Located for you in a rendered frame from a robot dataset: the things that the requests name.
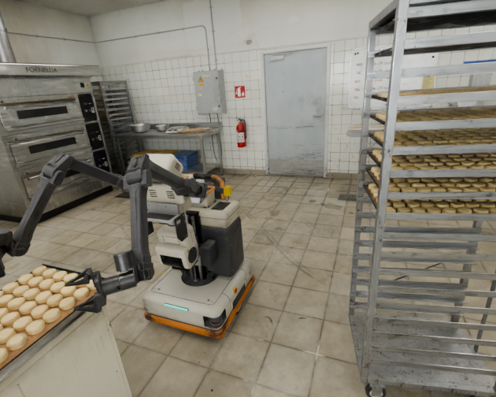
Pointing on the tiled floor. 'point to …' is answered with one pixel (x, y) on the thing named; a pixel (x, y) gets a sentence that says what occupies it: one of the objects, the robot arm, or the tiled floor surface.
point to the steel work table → (178, 138)
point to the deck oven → (39, 135)
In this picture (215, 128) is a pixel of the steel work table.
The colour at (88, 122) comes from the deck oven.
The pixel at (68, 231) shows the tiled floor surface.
